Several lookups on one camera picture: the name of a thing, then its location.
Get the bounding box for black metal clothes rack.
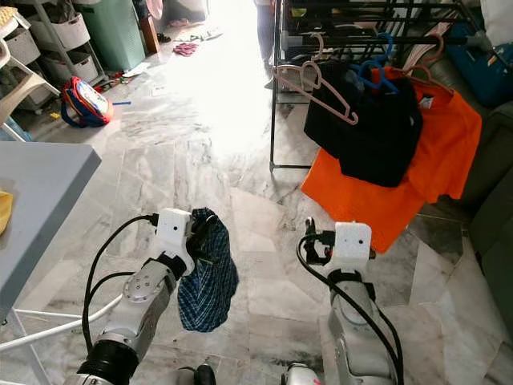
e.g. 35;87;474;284
269;0;482;172

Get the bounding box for silver robot right leg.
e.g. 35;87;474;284
282;363;325;385

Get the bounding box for green cabinet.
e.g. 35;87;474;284
80;0;149;71

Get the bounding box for red and blue backpack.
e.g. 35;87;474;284
60;76;117;128

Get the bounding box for silver robot leg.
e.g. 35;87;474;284
282;363;325;385
176;365;217;385

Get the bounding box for brown wooden post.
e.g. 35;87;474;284
140;16;160;55

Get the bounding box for white paper sheet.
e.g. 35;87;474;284
124;63;153;79

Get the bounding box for black garment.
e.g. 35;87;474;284
303;63;424;188

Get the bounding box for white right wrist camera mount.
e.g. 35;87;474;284
333;222;372;272

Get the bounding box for grey plastic drawer unit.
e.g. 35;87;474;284
32;0;105;85

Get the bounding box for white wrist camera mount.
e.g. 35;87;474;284
156;209;195;256
333;222;372;272

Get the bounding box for blue plaid shirt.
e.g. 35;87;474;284
178;207;240;334

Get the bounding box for yellow cloth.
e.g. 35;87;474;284
0;190;13;235

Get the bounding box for person legs in purple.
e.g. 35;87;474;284
255;0;277;65

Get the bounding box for beige plastic chair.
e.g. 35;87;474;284
0;8;53;137

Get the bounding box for magenta cloth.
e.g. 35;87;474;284
172;42;200;57

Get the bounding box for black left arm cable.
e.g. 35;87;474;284
82;271;133;354
82;213;160;354

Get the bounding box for blue clothes hanger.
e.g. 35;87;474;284
357;34;402;93

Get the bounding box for white box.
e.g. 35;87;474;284
479;0;513;47

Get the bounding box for pale floor rag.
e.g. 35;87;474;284
175;28;221;43

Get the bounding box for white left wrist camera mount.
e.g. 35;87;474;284
156;209;195;256

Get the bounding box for orange t-shirt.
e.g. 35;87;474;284
301;71;486;253

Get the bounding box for dark green sofa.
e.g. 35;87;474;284
469;104;513;278

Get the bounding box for silver robot left leg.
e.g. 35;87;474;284
176;365;217;385

